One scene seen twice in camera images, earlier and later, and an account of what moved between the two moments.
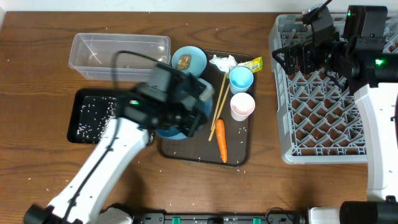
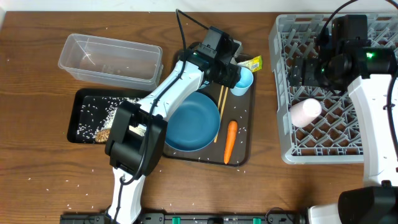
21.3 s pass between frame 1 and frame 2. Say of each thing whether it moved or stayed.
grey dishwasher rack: stayed
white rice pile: stayed
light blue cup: stayed
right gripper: moved
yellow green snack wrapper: stayed
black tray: stayed
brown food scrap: moved
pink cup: moved
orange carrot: moved
